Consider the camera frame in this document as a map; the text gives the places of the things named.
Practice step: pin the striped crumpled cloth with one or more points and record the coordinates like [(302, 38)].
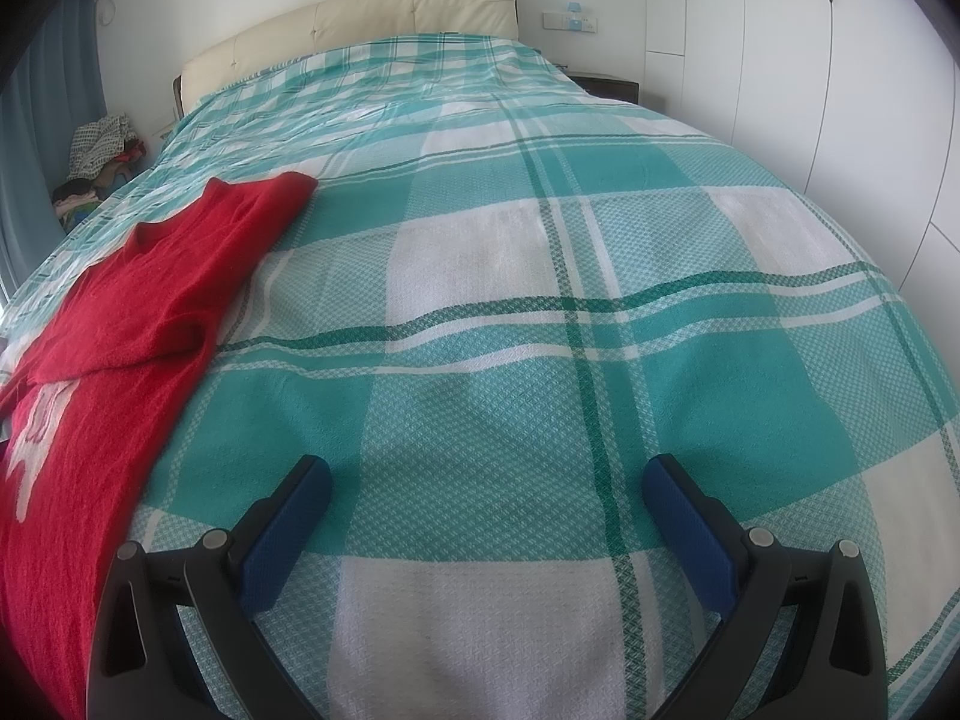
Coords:
[(101, 141)]

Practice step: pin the red knit sweater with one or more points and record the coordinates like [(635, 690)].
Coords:
[(127, 315)]

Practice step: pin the wall switch panel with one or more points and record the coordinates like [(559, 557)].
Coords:
[(571, 19)]

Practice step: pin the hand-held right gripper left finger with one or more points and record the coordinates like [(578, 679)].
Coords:
[(289, 525)]

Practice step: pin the white wardrobe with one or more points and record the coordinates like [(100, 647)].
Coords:
[(825, 90)]

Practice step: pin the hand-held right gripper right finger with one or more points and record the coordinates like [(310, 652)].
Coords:
[(686, 529)]

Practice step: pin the cream padded headboard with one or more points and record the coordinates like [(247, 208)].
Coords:
[(352, 22)]

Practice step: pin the teal plaid bed blanket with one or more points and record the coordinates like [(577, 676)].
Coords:
[(525, 330)]

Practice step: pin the dark wooden nightstand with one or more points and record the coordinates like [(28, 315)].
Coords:
[(607, 82)]

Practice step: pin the pile of mixed clothes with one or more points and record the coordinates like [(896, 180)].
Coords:
[(90, 191)]

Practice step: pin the blue curtain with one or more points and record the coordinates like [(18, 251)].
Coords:
[(49, 127)]

